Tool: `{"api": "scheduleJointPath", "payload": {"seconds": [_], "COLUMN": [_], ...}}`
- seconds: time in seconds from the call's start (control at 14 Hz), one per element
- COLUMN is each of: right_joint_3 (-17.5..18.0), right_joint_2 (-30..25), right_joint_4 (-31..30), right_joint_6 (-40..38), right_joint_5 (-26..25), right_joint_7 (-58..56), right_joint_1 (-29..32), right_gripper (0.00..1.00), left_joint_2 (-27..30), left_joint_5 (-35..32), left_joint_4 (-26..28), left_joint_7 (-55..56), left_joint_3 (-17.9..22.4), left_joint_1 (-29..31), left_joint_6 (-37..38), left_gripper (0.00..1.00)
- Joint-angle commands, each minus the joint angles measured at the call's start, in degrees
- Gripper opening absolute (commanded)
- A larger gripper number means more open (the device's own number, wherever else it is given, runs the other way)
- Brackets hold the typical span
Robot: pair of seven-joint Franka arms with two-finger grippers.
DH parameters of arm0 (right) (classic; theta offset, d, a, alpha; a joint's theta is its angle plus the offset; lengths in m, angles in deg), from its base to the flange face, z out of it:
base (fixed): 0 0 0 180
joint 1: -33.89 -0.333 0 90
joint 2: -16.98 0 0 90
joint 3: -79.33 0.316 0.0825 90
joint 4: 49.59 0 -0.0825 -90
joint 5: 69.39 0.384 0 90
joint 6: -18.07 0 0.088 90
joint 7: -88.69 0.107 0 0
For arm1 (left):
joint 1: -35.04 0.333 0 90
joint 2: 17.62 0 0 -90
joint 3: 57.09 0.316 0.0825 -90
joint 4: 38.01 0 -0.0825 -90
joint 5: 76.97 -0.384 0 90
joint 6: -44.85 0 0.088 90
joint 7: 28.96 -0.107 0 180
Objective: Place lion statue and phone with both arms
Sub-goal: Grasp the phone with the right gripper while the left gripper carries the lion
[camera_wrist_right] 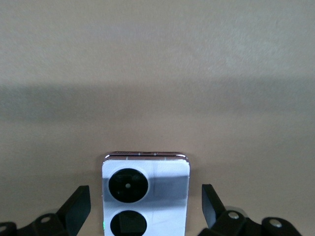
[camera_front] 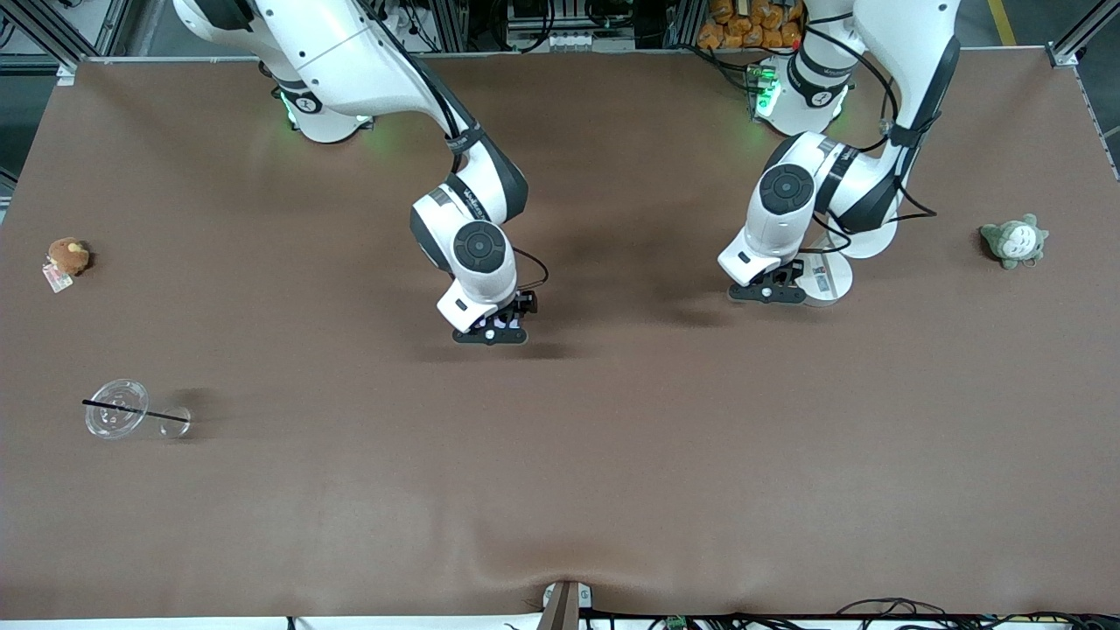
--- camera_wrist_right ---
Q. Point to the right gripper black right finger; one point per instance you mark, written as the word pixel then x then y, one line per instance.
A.
pixel 214 209

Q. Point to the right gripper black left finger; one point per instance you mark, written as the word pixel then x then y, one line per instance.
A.
pixel 73 209

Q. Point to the white flip phone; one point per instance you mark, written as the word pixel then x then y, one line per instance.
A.
pixel 167 196

